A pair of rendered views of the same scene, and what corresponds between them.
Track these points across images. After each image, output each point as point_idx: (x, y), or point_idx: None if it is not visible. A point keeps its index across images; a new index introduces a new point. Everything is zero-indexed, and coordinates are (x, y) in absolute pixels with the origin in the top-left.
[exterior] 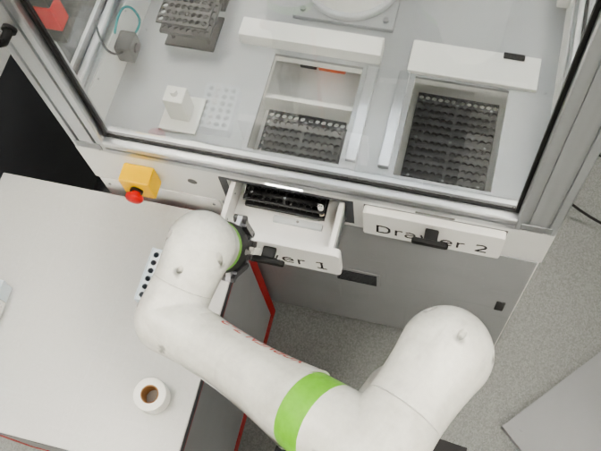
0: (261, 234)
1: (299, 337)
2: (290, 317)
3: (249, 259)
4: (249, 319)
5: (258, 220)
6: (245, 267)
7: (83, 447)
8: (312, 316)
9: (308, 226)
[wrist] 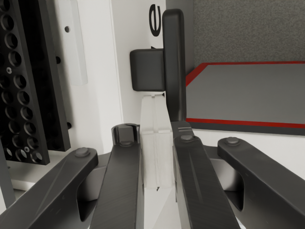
0: (101, 107)
1: (218, 37)
2: (202, 50)
3: (198, 145)
4: (232, 81)
5: (94, 112)
6: (252, 162)
7: None
8: (197, 32)
9: (69, 0)
